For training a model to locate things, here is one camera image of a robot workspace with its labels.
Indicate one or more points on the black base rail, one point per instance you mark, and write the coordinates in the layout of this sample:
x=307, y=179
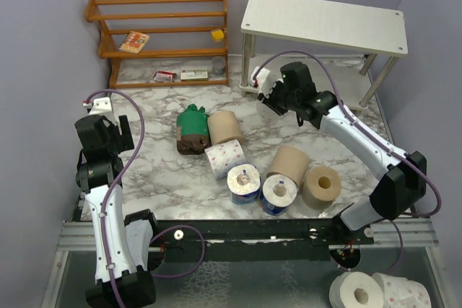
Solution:
x=244, y=240

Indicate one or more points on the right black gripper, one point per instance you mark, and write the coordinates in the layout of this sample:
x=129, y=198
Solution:
x=269, y=101

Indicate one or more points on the green brown wrapped roll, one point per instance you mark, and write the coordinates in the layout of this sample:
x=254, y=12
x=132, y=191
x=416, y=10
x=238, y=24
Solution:
x=192, y=131

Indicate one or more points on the white green flat box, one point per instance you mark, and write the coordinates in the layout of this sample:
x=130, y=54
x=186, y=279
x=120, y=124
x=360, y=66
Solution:
x=194, y=74

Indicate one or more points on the white plain paper roll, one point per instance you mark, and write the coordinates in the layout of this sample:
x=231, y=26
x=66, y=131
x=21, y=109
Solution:
x=266, y=112

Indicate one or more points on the brown roll lying centre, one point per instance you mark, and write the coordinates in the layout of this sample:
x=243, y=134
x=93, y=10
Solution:
x=290, y=162

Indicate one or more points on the small picture book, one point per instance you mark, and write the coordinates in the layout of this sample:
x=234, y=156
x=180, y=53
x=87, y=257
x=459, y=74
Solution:
x=134, y=42

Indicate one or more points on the white roll below table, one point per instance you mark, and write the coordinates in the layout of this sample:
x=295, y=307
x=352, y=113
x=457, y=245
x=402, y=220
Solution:
x=355, y=289

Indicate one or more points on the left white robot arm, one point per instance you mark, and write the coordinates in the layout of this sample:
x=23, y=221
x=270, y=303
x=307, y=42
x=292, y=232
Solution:
x=122, y=277

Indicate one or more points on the yellow cube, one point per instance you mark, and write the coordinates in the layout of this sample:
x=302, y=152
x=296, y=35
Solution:
x=218, y=35

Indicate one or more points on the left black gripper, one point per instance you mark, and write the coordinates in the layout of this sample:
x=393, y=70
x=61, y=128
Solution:
x=124, y=140

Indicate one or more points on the white two-tier shelf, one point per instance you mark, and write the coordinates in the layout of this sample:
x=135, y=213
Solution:
x=358, y=44

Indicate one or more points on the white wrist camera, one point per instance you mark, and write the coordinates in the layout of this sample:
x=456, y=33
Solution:
x=100, y=106
x=264, y=81

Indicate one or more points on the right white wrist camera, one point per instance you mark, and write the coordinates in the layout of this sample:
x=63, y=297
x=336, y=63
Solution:
x=264, y=81

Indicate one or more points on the brown roll beside green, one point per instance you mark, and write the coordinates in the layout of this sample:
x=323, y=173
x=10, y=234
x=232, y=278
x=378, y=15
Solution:
x=223, y=127

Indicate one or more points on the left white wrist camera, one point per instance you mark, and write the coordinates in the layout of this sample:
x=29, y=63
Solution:
x=100, y=106

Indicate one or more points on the brown roll upright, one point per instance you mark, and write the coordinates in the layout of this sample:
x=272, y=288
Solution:
x=321, y=187

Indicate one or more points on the blue roll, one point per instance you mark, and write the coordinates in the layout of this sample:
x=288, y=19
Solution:
x=277, y=194
x=244, y=184

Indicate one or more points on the pink dotted roll below table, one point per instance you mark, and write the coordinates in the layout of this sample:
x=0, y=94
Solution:
x=402, y=292

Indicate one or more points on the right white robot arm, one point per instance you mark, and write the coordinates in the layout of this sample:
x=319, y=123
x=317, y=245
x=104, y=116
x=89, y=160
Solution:
x=400, y=175

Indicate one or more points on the red white small box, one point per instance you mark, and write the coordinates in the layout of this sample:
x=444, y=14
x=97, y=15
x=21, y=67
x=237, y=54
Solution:
x=164, y=76

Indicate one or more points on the orange wooden rack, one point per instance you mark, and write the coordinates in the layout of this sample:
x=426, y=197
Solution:
x=178, y=30

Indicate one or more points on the pink dotted paper roll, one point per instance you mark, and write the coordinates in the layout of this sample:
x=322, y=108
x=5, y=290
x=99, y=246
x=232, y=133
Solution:
x=223, y=157

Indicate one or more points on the grey small cup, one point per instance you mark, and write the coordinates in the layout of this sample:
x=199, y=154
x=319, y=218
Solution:
x=218, y=65

